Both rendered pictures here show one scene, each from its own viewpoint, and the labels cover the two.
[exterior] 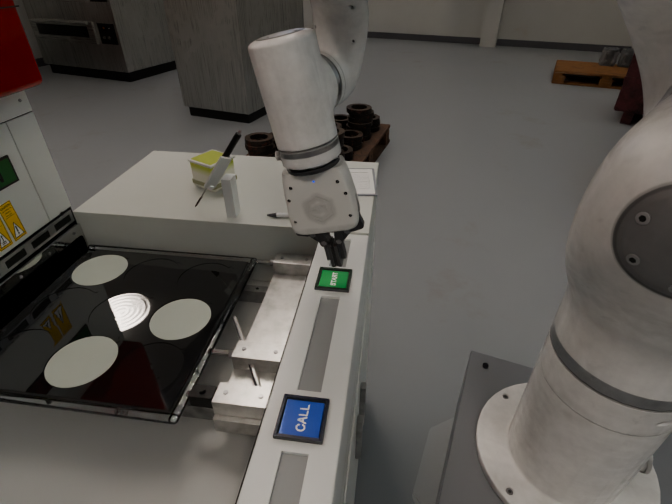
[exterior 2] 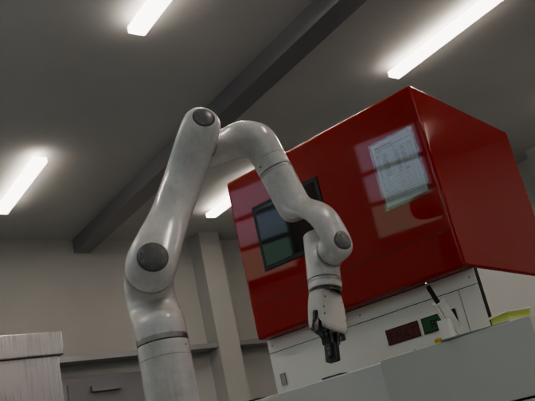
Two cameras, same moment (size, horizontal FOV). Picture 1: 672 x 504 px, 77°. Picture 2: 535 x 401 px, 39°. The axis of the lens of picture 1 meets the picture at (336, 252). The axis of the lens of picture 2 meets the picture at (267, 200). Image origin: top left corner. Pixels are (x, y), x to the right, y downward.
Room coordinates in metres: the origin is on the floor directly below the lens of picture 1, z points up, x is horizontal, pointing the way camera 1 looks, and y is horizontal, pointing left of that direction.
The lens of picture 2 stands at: (1.37, -1.63, 0.79)
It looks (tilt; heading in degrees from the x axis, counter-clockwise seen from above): 19 degrees up; 119
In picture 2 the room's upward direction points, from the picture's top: 13 degrees counter-clockwise
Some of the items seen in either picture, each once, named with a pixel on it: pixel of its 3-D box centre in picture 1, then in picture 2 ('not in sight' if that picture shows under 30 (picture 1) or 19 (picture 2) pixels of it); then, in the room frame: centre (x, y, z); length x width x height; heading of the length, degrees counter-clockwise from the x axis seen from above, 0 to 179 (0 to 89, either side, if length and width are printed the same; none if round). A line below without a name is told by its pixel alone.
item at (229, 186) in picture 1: (221, 184); (448, 326); (0.77, 0.23, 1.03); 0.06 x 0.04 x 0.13; 82
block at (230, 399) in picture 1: (244, 400); not in sight; (0.36, 0.13, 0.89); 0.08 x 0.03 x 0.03; 82
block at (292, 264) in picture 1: (294, 264); not in sight; (0.68, 0.08, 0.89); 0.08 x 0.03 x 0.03; 82
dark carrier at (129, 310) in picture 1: (121, 312); not in sight; (0.54, 0.37, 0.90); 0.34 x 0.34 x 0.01; 82
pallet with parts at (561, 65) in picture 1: (607, 66); not in sight; (6.27, -3.78, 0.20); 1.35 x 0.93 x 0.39; 68
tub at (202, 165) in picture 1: (213, 170); (513, 325); (0.91, 0.28, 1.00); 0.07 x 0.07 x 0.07; 56
